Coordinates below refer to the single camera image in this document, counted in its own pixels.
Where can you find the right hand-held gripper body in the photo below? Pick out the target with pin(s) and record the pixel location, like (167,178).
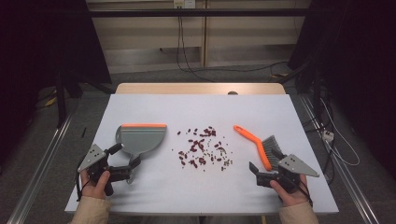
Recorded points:
(295,165)

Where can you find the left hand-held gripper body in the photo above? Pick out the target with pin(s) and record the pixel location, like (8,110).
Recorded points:
(91,157)

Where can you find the orange brush with grey bristles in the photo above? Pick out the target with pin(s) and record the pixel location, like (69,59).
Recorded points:
(260,147)

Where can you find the grey dustpan with orange edge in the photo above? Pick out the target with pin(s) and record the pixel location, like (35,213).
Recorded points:
(141,138)

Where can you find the red beans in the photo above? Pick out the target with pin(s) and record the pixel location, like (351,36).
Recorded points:
(199,146)

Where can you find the person's left hand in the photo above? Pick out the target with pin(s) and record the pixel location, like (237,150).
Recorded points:
(91,190)

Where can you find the person's right hand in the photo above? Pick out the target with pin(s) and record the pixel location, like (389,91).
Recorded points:
(294,198)

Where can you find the small black floor object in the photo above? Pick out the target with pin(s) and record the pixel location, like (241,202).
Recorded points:
(83,132)

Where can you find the white power plug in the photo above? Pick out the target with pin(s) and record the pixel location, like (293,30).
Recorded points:
(328,136)

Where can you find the black metal stand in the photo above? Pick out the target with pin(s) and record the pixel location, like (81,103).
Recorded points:
(61,102)

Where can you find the white table cover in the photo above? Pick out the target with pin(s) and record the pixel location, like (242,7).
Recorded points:
(193,189)

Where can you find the wooden table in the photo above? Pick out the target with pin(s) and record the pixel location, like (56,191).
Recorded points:
(186,88)

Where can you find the black curtain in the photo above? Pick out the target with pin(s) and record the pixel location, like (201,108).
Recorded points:
(358,46)
(37,40)

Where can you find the black horizontal bar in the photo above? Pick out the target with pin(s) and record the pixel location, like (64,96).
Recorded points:
(193,12)

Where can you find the aluminium floor rail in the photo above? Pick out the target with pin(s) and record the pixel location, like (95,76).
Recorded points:
(348,180)
(40,171)

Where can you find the white wall socket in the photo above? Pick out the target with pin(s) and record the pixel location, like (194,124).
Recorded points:
(184,3)

